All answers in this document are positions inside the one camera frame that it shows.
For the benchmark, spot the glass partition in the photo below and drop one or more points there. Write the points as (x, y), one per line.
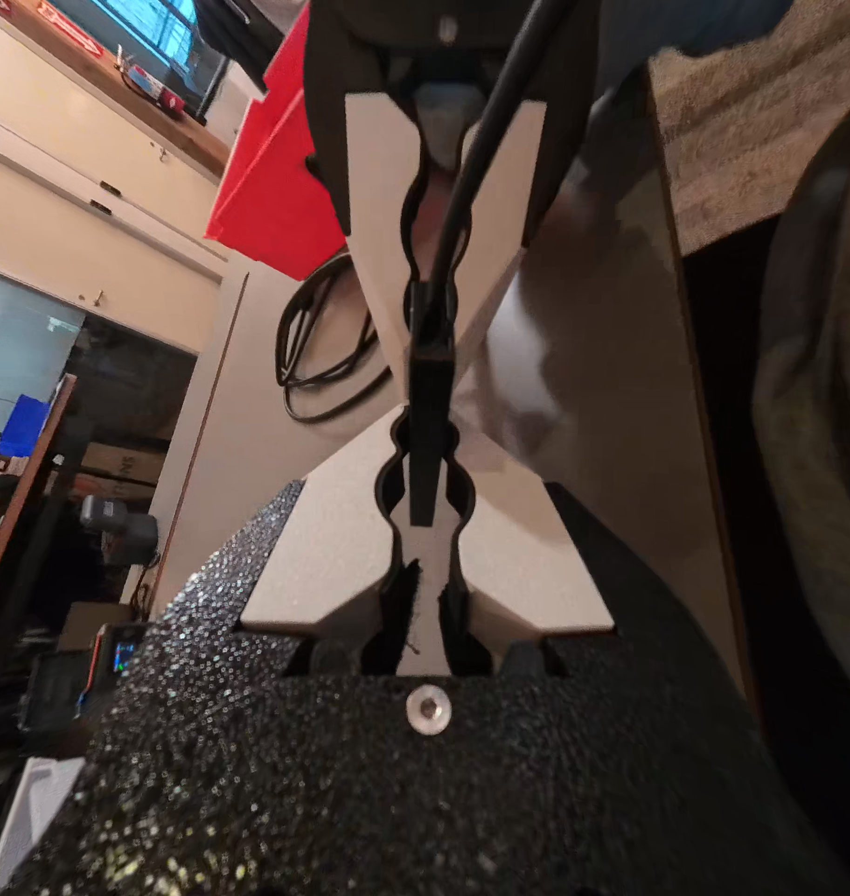
(19, 350)

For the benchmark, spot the brown wooden desk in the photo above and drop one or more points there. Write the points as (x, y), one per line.
(40, 455)

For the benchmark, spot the dark jacket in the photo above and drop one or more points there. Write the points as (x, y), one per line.
(236, 42)

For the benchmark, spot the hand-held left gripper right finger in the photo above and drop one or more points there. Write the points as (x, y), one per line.
(530, 560)

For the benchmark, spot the person's grey printed sweatshirt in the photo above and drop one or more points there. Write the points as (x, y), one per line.
(817, 420)

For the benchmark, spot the cream wall cabinet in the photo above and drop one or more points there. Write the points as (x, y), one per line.
(61, 175)

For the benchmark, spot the wooden wall ledge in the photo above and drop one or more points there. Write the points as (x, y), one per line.
(208, 150)

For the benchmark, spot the blue lit window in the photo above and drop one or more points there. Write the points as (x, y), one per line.
(152, 28)

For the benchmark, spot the black power bank with display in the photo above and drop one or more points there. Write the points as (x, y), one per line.
(124, 654)

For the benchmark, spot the clear plastic bin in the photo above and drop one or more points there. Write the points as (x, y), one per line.
(26, 826)

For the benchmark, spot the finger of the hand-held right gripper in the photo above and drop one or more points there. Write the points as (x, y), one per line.
(509, 189)
(376, 175)

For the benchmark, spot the brown cardboard box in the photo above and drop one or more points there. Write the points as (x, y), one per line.
(124, 462)

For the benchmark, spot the dark grey power adapter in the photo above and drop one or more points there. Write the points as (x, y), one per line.
(127, 532)

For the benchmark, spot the red fire extinguisher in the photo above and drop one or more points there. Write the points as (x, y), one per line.
(160, 98)

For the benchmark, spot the red plastic bin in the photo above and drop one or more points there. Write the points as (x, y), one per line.
(278, 196)

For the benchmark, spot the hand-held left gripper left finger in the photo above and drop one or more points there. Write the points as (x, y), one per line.
(313, 560)

